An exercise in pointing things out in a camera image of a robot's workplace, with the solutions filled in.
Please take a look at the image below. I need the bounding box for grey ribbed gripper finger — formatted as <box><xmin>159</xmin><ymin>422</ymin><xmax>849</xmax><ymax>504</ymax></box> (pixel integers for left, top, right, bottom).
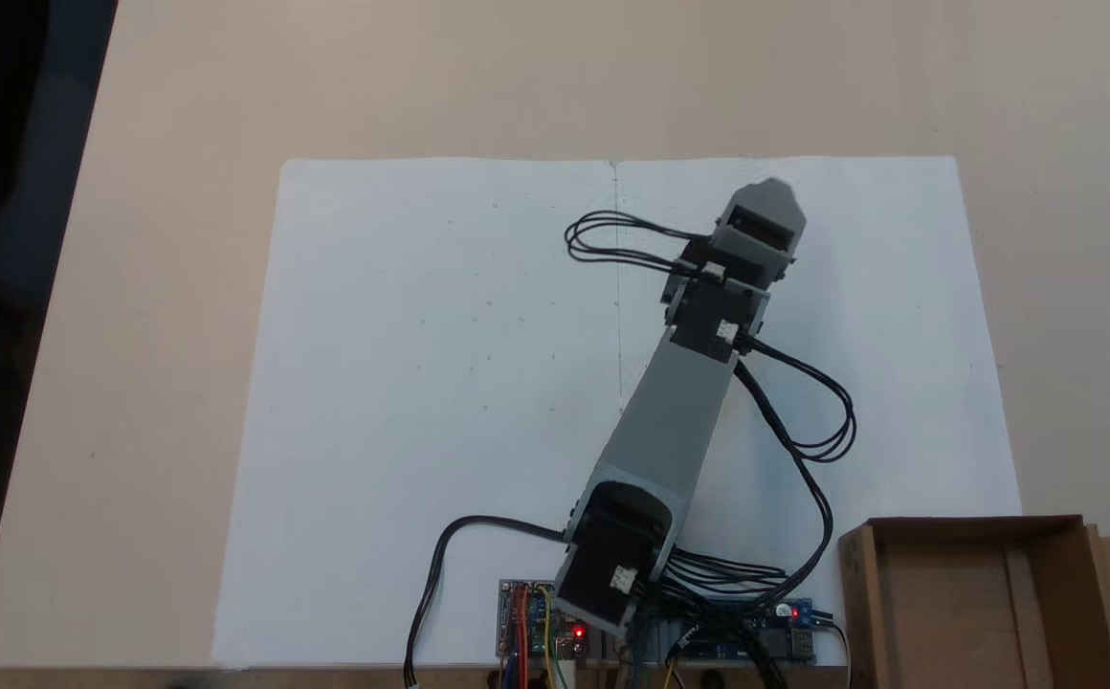
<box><xmin>721</xmin><ymin>177</ymin><xmax>808</xmax><ymax>236</ymax></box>

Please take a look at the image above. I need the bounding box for large white paper sheet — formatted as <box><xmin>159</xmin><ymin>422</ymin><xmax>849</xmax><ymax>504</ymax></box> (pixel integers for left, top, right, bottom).
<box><xmin>213</xmin><ymin>156</ymin><xmax>1023</xmax><ymax>669</ymax></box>

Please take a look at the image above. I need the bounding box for blue circuit board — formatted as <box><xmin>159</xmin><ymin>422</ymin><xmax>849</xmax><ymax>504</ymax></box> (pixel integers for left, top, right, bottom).
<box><xmin>641</xmin><ymin>597</ymin><xmax>820</xmax><ymax>664</ymax></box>

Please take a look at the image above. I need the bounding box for brown cardboard box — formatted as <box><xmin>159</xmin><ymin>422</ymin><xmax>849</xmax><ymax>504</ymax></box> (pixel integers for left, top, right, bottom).
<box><xmin>839</xmin><ymin>515</ymin><xmax>1110</xmax><ymax>689</ymax></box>

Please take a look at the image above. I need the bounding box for black looped gripper cable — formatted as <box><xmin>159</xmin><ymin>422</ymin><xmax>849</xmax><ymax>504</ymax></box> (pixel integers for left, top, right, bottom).
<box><xmin>564</xmin><ymin>210</ymin><xmax>721</xmax><ymax>276</ymax></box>

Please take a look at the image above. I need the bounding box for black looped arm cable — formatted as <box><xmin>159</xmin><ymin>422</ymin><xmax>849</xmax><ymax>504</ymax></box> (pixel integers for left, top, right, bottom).
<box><xmin>733</xmin><ymin>333</ymin><xmax>858</xmax><ymax>618</ymax></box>

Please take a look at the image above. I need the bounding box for black cable bundle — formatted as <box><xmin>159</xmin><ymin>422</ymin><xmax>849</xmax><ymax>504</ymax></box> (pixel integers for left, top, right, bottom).
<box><xmin>655</xmin><ymin>548</ymin><xmax>797</xmax><ymax>592</ymax></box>

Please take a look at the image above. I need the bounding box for yellow jumper wire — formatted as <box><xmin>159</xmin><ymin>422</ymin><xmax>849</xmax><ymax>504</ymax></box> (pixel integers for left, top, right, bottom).
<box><xmin>538</xmin><ymin>587</ymin><xmax>570</xmax><ymax>689</ymax></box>

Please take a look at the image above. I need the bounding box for circuit board with coloured wires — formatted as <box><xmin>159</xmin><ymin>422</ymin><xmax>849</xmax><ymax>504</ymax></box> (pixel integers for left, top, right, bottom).
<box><xmin>497</xmin><ymin>579</ymin><xmax>591</xmax><ymax>661</ymax></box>

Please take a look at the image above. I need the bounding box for long black power cable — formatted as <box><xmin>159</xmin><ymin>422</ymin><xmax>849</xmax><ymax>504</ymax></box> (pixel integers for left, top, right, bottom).
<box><xmin>405</xmin><ymin>516</ymin><xmax>577</xmax><ymax>688</ymax></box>

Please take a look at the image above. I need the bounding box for orange jumper wire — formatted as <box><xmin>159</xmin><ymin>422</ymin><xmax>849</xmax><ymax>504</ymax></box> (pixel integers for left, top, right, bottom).
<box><xmin>515</xmin><ymin>585</ymin><xmax>531</xmax><ymax>689</ymax></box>

